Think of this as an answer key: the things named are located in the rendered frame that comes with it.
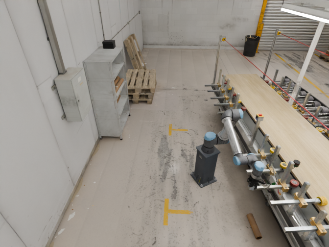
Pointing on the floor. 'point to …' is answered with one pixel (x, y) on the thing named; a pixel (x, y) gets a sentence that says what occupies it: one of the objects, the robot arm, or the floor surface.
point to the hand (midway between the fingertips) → (252, 189)
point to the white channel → (311, 42)
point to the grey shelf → (93, 68)
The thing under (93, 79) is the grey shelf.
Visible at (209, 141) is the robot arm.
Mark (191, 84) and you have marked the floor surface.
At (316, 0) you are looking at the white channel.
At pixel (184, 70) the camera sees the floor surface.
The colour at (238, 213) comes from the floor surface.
